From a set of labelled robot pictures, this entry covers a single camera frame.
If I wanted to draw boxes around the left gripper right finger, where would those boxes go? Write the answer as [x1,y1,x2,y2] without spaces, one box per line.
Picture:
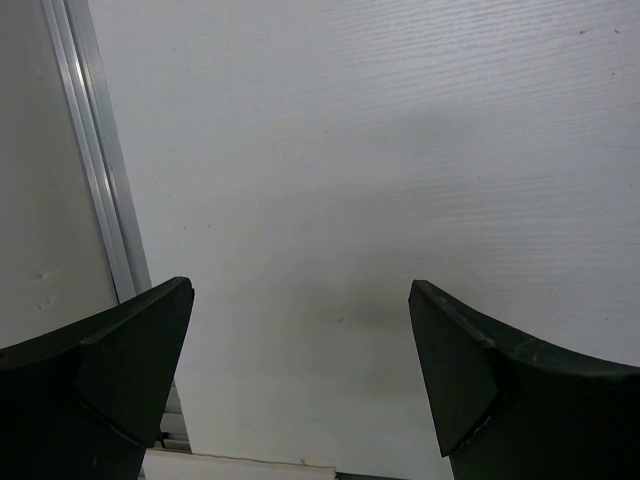
[409,280,639,479]

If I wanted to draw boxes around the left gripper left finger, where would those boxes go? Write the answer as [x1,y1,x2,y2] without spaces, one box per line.
[1,277,195,479]

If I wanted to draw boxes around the left aluminium frame rail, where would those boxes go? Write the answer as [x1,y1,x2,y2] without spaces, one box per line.
[39,0,194,454]

